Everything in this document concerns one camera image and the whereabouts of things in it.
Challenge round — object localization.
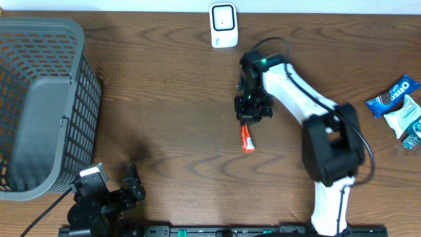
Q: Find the grey plastic mesh basket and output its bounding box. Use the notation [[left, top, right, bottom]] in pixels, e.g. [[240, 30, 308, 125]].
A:
[[1, 17, 102, 201]]

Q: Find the light green snack packet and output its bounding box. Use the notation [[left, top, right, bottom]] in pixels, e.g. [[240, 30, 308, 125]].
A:
[[384, 95, 420, 139]]

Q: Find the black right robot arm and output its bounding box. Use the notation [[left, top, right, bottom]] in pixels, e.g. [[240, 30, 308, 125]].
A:
[[234, 49, 364, 236]]

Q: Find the red Nescafe coffee stick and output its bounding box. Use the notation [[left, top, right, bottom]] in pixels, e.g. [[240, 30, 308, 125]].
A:
[[240, 124, 255, 153]]

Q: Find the black left camera cable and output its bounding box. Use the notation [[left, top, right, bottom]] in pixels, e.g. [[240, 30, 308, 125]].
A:
[[19, 187, 74, 237]]

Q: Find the black camera cable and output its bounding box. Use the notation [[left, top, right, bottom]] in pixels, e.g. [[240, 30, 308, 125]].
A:
[[19, 187, 74, 237], [251, 36, 376, 231]]

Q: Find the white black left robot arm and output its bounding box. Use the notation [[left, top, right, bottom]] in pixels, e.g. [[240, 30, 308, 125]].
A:
[[58, 163, 146, 237]]

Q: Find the blue Oreo cookie pack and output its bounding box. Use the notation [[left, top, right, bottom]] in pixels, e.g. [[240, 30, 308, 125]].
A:
[[366, 74, 420, 118]]

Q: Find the black mounting rail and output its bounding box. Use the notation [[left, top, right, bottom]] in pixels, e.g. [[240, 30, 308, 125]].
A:
[[58, 224, 388, 237]]

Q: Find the teal mouthwash bottle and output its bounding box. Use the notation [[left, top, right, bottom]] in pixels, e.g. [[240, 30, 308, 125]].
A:
[[402, 117, 420, 149]]

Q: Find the black right camera cable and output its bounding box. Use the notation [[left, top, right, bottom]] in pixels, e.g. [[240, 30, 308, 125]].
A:
[[251, 36, 376, 231]]

